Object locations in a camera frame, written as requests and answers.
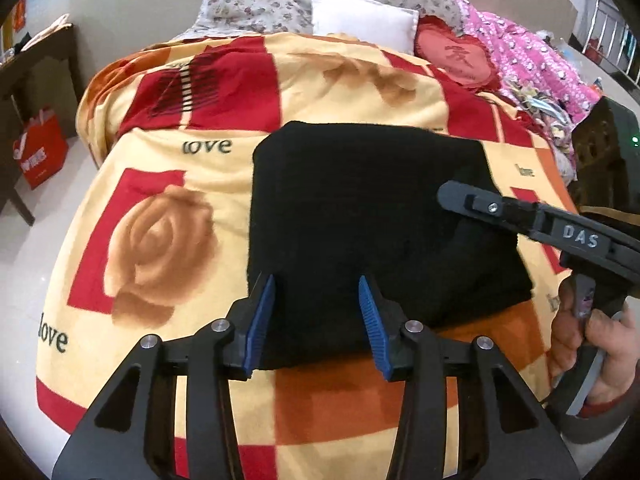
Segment dark wooden cabinet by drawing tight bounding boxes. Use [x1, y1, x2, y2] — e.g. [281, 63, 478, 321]
[570, 95, 640, 221]

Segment dark wooden desk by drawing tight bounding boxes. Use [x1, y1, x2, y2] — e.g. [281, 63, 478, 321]
[0, 22, 83, 226]

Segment person's right hand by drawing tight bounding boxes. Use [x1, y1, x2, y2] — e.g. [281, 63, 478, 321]
[547, 280, 640, 407]

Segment metal railing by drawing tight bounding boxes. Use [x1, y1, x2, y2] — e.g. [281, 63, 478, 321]
[582, 0, 640, 81]

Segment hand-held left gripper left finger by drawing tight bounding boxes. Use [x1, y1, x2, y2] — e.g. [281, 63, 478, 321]
[50, 272, 277, 480]

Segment floral cloth bundle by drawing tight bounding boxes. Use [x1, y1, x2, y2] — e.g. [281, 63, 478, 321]
[500, 80, 576, 161]

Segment pink cloth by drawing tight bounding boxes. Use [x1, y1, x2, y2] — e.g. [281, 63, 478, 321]
[20, 14, 71, 51]

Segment pink printed quilt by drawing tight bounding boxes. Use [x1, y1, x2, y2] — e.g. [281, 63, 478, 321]
[457, 0, 601, 126]

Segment red paper bag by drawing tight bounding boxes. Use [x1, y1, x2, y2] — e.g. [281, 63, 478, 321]
[12, 107, 70, 191]

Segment black pants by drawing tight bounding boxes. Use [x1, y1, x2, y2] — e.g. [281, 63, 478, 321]
[247, 120, 533, 371]

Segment red heart cushion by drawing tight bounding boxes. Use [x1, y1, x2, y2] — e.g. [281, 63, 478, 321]
[412, 16, 501, 92]

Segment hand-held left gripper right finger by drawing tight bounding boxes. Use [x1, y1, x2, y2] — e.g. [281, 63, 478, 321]
[357, 275, 583, 480]

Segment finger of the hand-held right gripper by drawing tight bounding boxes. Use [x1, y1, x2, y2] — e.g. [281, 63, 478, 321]
[437, 180, 546, 241]

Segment red and yellow printed blanket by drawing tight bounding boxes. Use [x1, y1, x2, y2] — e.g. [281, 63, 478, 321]
[35, 32, 581, 480]

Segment white pillow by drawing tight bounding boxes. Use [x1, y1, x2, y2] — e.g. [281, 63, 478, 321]
[309, 0, 420, 56]

